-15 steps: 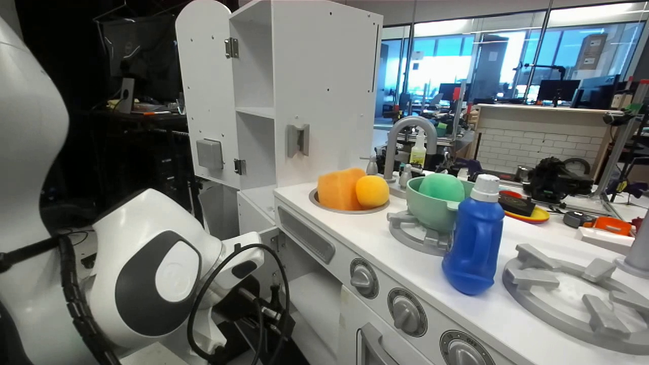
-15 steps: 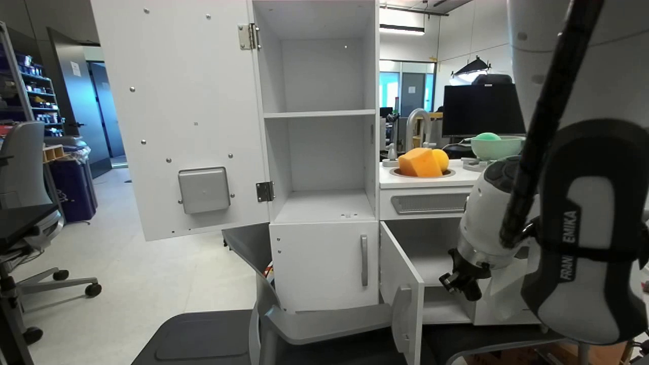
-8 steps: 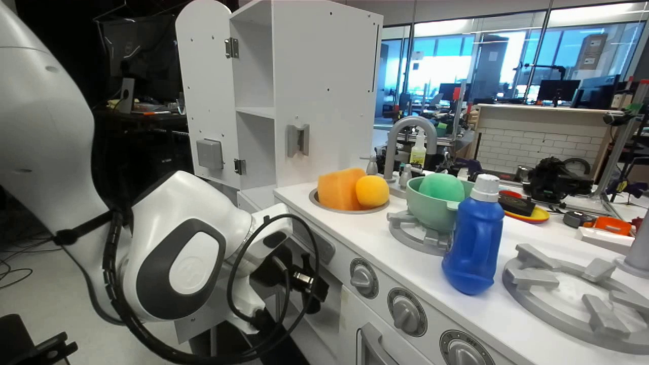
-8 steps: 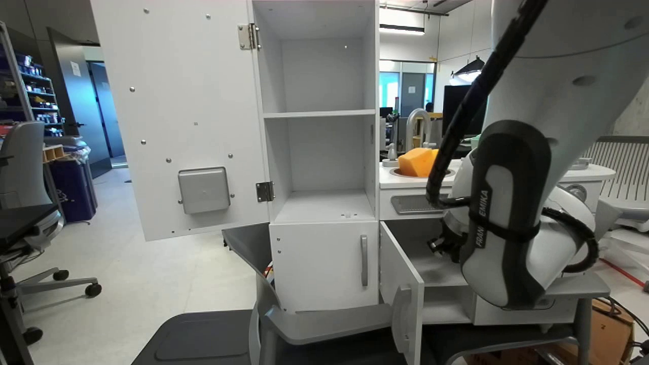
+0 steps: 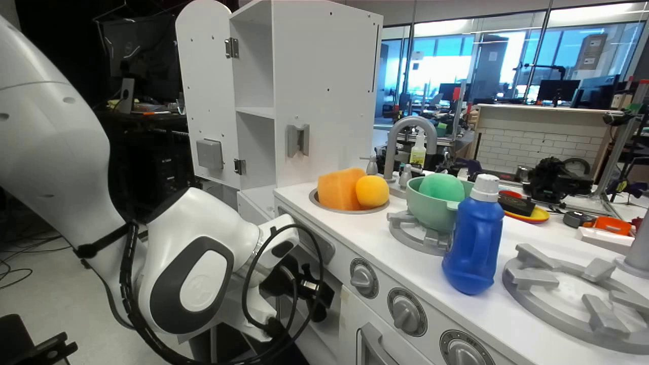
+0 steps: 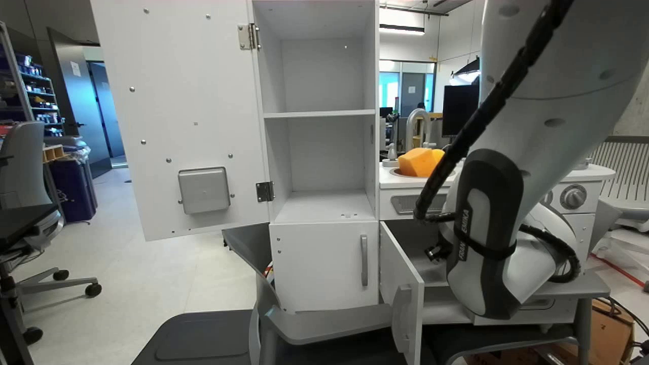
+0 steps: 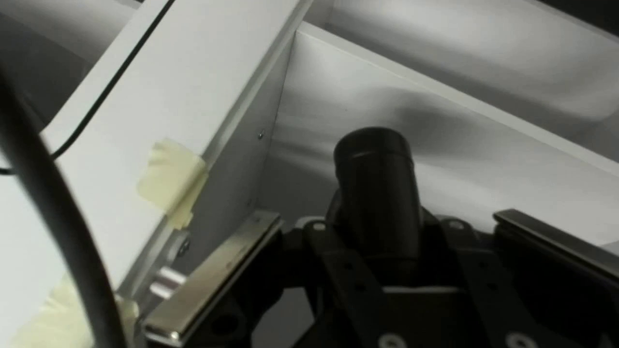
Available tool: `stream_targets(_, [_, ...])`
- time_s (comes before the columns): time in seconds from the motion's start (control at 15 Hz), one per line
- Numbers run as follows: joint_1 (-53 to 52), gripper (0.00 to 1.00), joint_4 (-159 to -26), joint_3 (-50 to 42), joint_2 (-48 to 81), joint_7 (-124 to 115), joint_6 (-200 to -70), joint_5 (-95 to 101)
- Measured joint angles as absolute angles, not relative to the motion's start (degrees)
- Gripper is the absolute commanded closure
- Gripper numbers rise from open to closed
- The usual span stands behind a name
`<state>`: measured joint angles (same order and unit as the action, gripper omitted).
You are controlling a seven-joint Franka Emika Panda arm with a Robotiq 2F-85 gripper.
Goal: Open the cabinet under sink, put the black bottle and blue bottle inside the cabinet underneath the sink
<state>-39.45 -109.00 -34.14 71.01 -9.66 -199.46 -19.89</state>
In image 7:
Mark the white toy kitchen unit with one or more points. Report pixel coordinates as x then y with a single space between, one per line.
451 108

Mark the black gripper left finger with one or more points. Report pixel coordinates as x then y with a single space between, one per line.
213 276

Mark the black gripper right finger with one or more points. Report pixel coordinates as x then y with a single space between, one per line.
554 247

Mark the black bottle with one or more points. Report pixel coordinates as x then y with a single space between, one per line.
380 193

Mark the beige tape piece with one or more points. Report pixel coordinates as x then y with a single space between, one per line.
58 320
171 183

